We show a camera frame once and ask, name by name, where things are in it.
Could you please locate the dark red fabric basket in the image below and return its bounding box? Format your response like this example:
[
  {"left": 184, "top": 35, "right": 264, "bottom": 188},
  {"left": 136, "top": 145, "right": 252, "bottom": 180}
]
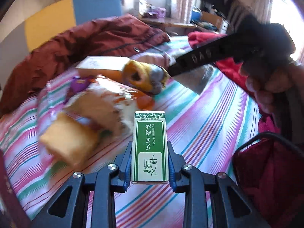
[{"left": 232, "top": 132, "right": 303, "bottom": 227}]

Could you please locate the blue round container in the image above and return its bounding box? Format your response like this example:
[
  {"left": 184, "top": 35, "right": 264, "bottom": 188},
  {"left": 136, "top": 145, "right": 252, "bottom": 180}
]
[{"left": 191, "top": 7, "right": 202, "bottom": 21}]

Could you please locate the grey yellow blue chair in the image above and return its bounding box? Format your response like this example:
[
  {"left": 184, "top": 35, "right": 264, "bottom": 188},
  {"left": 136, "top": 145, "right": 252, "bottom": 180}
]
[{"left": 1, "top": 0, "right": 123, "bottom": 88}]

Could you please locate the striped bed sheet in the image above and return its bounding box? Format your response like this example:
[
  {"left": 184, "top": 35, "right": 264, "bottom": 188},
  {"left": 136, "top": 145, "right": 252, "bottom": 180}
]
[{"left": 1, "top": 69, "right": 260, "bottom": 227}]

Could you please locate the green essential oil box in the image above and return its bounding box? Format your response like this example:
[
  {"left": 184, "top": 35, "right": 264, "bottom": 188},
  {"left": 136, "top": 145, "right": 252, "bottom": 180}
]
[{"left": 130, "top": 111, "right": 169, "bottom": 184}]

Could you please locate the yellow sponge cake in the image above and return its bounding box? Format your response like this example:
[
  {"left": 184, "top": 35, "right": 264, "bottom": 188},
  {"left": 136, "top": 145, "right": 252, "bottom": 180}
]
[{"left": 39, "top": 112, "right": 99, "bottom": 170}]

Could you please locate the purple box on desk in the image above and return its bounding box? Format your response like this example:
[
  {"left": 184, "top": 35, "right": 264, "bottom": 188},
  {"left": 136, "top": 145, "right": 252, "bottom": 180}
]
[{"left": 146, "top": 6, "right": 166, "bottom": 19}]

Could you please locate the gold tin box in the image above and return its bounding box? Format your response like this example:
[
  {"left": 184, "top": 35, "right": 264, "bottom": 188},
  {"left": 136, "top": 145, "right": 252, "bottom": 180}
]
[{"left": 0, "top": 151, "right": 30, "bottom": 228}]

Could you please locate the right hand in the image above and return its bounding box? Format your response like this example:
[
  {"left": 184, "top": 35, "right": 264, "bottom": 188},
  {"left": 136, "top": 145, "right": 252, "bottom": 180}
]
[{"left": 241, "top": 60, "right": 303, "bottom": 145}]

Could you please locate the purple snack packet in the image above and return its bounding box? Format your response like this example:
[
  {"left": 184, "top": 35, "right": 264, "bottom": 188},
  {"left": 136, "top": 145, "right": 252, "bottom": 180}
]
[{"left": 65, "top": 76, "right": 93, "bottom": 103}]

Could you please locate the cream medicine box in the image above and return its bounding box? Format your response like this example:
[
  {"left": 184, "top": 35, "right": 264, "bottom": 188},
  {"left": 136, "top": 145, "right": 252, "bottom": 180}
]
[{"left": 76, "top": 56, "right": 130, "bottom": 83}]

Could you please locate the yellow sock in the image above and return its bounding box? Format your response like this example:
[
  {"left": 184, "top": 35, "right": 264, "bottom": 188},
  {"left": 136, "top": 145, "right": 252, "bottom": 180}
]
[{"left": 122, "top": 60, "right": 169, "bottom": 95}]

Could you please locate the white carton on desk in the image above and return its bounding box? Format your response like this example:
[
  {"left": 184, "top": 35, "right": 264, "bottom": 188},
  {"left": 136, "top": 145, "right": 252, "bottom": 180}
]
[{"left": 133, "top": 0, "right": 148, "bottom": 17}]

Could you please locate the wooden desk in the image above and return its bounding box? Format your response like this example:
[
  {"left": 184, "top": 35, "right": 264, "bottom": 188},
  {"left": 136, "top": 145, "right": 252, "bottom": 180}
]
[{"left": 140, "top": 18, "right": 198, "bottom": 36}]

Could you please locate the red fleece garment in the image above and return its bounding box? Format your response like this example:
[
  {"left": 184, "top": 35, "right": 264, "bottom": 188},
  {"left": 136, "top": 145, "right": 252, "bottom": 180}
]
[{"left": 187, "top": 31, "right": 262, "bottom": 101}]

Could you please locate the orange snack bag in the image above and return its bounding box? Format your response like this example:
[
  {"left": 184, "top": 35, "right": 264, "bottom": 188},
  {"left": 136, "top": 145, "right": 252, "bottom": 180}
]
[{"left": 64, "top": 76, "right": 156, "bottom": 137}]

